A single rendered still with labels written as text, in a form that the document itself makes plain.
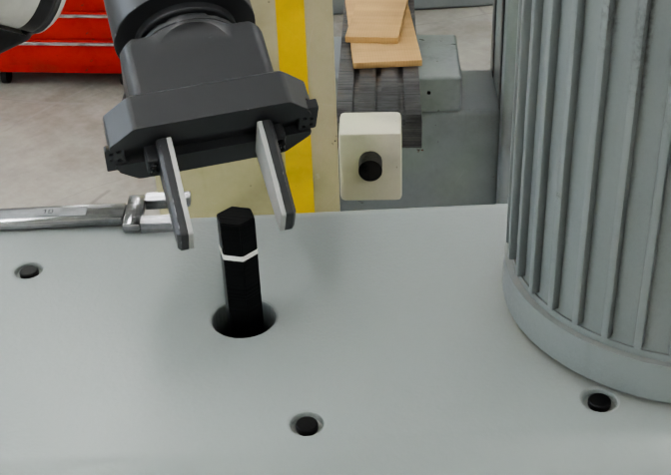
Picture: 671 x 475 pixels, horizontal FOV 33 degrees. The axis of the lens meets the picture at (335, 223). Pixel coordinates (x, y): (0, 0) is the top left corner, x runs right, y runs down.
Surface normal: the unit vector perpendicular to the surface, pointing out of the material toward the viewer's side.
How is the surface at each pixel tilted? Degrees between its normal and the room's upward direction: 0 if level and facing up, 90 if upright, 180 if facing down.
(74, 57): 90
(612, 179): 90
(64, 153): 0
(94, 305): 0
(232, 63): 31
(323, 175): 90
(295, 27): 90
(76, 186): 0
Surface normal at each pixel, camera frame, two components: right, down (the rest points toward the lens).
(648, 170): -0.57, 0.45
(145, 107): 0.10, -0.47
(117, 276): -0.04, -0.85
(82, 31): -0.11, 0.53
